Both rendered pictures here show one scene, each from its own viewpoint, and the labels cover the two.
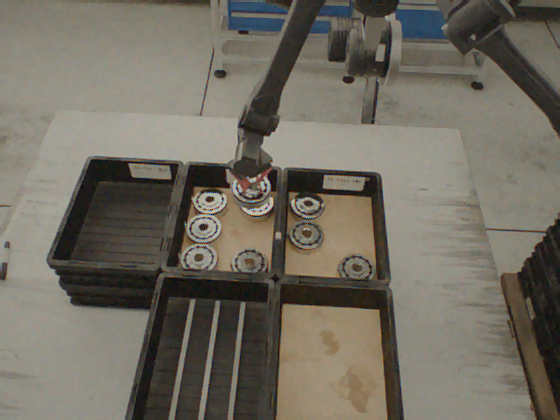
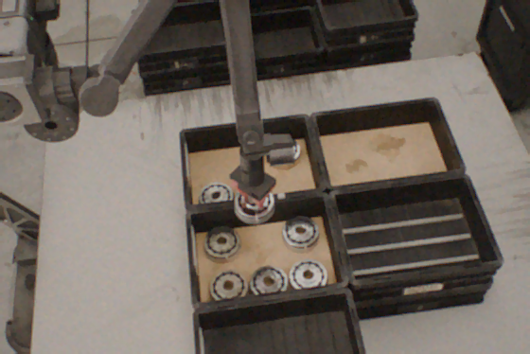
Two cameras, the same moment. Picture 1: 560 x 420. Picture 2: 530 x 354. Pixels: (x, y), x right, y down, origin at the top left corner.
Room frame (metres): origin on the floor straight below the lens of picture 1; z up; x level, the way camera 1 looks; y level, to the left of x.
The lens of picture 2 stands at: (1.00, 1.05, 2.41)
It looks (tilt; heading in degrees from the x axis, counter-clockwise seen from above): 53 degrees down; 264
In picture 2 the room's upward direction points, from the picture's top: 4 degrees counter-clockwise
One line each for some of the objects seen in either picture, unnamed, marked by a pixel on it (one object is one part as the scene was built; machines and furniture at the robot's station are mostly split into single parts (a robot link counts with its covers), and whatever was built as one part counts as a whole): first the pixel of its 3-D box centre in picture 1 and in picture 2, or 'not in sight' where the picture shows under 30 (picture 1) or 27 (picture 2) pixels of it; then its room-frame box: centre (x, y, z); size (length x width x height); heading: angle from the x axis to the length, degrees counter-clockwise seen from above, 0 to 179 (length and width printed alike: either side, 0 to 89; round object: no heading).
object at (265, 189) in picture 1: (251, 187); (254, 201); (0.93, 0.08, 1.04); 0.10 x 0.10 x 0.01
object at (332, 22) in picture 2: not in sight; (361, 41); (0.29, -1.19, 0.37); 0.40 x 0.30 x 0.45; 0
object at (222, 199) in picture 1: (210, 200); (228, 286); (1.03, 0.21, 0.86); 0.10 x 0.10 x 0.01
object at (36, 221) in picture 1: (36, 234); not in sight; (0.99, 0.78, 0.70); 0.33 x 0.23 x 0.01; 0
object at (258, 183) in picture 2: (249, 155); (252, 172); (0.93, 0.08, 1.16); 0.10 x 0.07 x 0.07; 133
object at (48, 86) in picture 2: not in sight; (54, 86); (1.32, 0.00, 1.45); 0.09 x 0.08 x 0.12; 90
